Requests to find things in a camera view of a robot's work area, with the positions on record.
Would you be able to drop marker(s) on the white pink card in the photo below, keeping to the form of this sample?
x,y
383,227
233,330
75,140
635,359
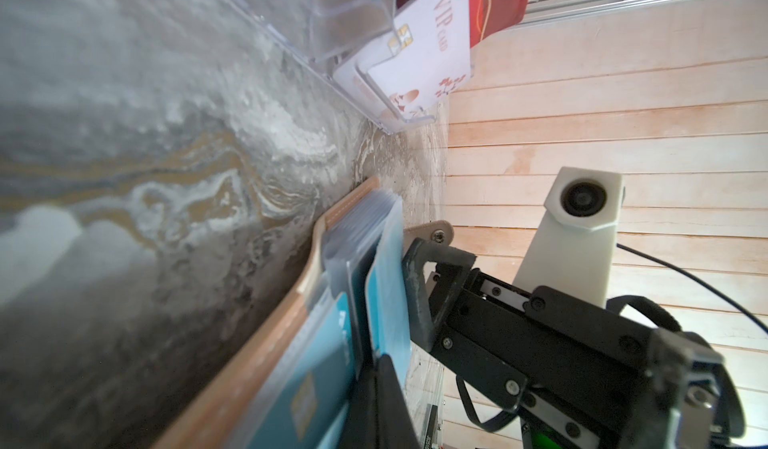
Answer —
x,y
399,75

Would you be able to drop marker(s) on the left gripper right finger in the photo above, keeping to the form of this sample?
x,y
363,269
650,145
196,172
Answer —
x,y
394,426

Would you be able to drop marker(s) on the clear acrylic card stand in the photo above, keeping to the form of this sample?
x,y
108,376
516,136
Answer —
x,y
322,33

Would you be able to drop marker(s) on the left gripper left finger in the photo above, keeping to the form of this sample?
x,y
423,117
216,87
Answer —
x,y
360,430

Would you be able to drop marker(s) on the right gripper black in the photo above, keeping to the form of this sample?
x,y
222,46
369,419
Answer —
x,y
571,374

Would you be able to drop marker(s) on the teal card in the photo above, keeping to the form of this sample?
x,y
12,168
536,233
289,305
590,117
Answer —
x,y
306,411
386,301

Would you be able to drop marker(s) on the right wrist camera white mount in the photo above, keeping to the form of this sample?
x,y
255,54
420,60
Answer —
x,y
573,246

